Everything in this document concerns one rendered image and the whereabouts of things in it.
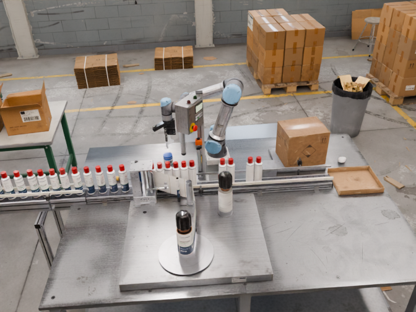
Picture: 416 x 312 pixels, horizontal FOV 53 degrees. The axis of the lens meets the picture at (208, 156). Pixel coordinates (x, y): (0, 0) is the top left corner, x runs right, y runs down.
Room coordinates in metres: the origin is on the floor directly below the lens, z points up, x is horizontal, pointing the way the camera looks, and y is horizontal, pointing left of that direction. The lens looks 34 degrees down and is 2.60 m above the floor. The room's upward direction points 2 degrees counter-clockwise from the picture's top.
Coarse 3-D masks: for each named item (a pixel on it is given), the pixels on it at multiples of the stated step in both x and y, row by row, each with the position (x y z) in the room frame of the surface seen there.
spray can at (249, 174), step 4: (248, 160) 2.21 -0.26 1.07; (252, 160) 2.21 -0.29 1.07; (248, 164) 2.21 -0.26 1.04; (252, 164) 2.21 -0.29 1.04; (248, 168) 2.20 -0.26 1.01; (252, 168) 2.20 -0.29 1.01; (248, 172) 2.20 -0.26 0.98; (252, 172) 2.20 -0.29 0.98; (248, 176) 2.20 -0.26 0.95; (252, 176) 2.20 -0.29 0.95; (248, 180) 2.20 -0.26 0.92; (252, 180) 2.20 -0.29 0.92
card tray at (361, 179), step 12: (336, 168) 2.38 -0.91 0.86; (348, 168) 2.39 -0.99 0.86; (360, 168) 2.39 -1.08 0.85; (336, 180) 2.28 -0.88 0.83; (348, 180) 2.28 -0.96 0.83; (360, 180) 2.27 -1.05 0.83; (372, 180) 2.27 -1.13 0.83; (348, 192) 2.13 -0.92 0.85; (360, 192) 2.13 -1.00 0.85; (372, 192) 2.13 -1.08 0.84
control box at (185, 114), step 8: (192, 96) 2.35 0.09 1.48; (176, 104) 2.25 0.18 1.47; (184, 104) 2.24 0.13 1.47; (192, 104) 2.24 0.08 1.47; (176, 112) 2.24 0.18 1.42; (184, 112) 2.21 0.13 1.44; (192, 112) 2.23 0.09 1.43; (176, 120) 2.24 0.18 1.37; (184, 120) 2.21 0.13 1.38; (192, 120) 2.22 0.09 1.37; (200, 120) 2.30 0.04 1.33; (176, 128) 2.24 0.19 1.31; (184, 128) 2.21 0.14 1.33
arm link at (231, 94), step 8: (232, 80) 2.52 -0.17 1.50; (232, 88) 2.42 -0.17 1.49; (240, 88) 2.46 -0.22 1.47; (224, 96) 2.41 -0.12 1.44; (232, 96) 2.40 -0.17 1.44; (240, 96) 2.41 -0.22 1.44; (224, 104) 2.43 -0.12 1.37; (232, 104) 2.42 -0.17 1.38; (224, 112) 2.44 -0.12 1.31; (216, 120) 2.47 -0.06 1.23; (224, 120) 2.44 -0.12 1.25; (216, 128) 2.45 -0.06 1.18; (224, 128) 2.45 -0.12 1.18; (208, 136) 2.48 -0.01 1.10; (216, 136) 2.44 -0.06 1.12; (224, 136) 2.47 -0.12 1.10; (208, 144) 2.43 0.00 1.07; (216, 144) 2.41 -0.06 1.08; (216, 152) 2.42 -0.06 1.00
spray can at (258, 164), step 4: (256, 160) 2.22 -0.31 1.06; (260, 160) 2.21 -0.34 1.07; (256, 164) 2.21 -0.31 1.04; (260, 164) 2.21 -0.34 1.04; (256, 168) 2.20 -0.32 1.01; (260, 168) 2.20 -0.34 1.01; (256, 172) 2.20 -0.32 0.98; (260, 172) 2.20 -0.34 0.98; (256, 176) 2.20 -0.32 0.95; (260, 176) 2.20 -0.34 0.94; (256, 180) 2.20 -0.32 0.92; (260, 180) 2.20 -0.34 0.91
